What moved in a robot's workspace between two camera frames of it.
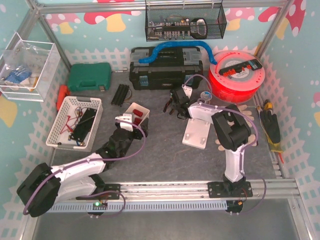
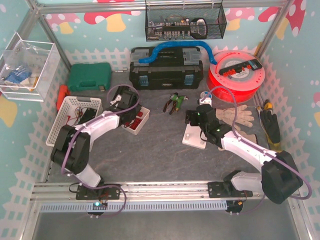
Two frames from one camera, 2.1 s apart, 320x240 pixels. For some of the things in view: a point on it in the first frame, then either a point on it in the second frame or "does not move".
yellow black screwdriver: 268,105 does not move
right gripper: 176,105 to 191,117
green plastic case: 89,76 does not move
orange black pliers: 170,101 does not move
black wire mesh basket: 176,22 does not move
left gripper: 137,132 to 131,116
